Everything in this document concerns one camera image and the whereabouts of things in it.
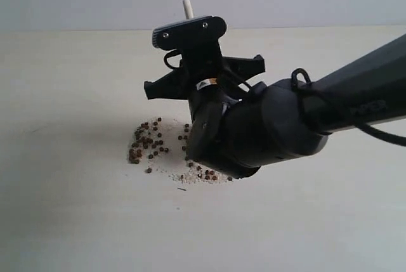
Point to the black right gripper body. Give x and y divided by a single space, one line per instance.
215 82

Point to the wooden paint brush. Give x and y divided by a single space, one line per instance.
188 10

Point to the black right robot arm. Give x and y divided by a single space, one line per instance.
237 131

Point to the pile of brown pellets and crumbs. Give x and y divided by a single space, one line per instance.
159 145

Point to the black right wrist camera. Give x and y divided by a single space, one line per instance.
189 33

